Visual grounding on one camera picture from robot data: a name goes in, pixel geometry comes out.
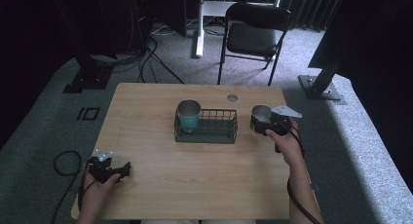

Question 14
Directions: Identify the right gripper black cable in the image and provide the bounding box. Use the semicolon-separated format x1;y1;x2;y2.
274;119;323;224

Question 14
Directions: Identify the bundle of black floor cables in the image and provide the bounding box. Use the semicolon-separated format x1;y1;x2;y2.
91;9;186;86

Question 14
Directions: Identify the black metal stand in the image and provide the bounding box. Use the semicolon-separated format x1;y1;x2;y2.
297;0;349;106
48;0;119;94

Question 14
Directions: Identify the person's right hand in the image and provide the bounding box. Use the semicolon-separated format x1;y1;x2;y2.
265;117;305;169

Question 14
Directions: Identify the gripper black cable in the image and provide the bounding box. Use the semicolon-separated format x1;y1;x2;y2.
274;119;323;224
51;149;95;224

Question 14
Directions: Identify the dark green wire basket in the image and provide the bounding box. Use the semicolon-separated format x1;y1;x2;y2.
173;107;239;145

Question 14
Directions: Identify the black folding chair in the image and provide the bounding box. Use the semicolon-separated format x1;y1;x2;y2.
216;2;293;88

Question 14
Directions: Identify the person's left hand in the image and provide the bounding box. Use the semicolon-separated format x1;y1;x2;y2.
78;162;122;217

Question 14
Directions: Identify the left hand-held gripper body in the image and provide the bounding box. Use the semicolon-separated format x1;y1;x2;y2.
87;148;115;185

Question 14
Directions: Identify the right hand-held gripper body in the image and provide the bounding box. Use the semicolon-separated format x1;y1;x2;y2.
266;104;303;137

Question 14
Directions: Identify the dark cabinet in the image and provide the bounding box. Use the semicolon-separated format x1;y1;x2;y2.
135;0;188;38

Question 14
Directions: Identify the brown metal cup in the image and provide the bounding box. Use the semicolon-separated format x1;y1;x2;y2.
249;104;275;136

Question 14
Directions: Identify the white desk frame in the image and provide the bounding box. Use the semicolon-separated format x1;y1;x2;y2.
194;0;284;59

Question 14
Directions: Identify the teal metal cup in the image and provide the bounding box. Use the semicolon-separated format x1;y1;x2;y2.
176;98;203;134

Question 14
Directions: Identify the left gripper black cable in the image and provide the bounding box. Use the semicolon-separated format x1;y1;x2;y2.
51;149;95;224

